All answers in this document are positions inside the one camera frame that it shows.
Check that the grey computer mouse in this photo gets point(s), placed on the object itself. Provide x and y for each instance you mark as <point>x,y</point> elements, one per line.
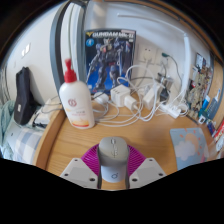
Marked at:
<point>113,160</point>

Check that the small white square clock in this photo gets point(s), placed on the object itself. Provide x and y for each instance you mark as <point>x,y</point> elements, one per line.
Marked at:
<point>202,119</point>

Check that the white power adapter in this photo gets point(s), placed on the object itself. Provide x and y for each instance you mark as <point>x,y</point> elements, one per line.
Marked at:
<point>149,97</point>

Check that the clear glass cup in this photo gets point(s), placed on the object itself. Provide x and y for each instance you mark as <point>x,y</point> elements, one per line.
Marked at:
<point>165,80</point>

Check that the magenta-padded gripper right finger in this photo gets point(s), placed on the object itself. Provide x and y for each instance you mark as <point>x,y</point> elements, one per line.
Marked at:
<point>148,171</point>

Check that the white red-pump lotion bottle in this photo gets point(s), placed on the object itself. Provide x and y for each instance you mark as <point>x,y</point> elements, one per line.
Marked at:
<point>77,106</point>

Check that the black power adapter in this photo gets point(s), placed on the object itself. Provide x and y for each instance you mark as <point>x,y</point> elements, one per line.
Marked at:
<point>164,94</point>

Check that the plaid bedding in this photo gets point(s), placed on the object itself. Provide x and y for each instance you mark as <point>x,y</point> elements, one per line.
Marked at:
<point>25,143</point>

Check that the blue cloud-print mouse pad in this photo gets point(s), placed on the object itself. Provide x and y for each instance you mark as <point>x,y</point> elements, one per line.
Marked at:
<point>188,146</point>

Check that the small white plug charger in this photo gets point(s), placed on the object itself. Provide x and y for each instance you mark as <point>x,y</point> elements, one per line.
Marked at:
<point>130,103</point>

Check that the colourful toy box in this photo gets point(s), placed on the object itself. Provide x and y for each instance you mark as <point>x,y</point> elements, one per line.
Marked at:
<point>200,60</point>

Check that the blue robot model kit box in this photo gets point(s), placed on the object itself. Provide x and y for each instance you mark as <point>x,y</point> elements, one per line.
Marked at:
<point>110,56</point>

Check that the brown brick-built figure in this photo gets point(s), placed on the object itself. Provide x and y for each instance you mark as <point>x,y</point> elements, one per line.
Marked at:
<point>198,93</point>

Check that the blue spray bottle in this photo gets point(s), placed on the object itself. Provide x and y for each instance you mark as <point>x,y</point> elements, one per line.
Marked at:
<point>214,106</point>

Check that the small white rounded charger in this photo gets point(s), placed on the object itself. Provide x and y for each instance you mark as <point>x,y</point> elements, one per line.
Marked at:
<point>100,98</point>

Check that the blue snack packet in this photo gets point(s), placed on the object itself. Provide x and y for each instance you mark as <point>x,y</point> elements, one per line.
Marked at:
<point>211,126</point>

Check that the white printed mug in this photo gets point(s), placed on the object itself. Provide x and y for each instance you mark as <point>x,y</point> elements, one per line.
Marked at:
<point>220,144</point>

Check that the white wall switch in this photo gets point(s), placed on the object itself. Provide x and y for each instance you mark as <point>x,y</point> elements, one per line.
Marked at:
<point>26,50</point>

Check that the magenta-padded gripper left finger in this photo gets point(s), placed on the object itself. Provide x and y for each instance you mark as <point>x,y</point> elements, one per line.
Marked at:
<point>78,171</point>

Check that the white desk lamp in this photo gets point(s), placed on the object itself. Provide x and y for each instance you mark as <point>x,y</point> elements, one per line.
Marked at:
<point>186,66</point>

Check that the black bag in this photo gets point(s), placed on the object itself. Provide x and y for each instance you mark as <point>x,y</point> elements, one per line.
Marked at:
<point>24,100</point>

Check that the white wall socket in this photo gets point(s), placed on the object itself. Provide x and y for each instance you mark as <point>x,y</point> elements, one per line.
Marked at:
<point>147,54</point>

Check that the white power strip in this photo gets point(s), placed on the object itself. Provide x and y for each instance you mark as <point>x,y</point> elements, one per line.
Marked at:
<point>170,110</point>

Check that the teal blanket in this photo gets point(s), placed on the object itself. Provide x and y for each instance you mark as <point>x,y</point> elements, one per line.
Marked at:
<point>6,123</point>

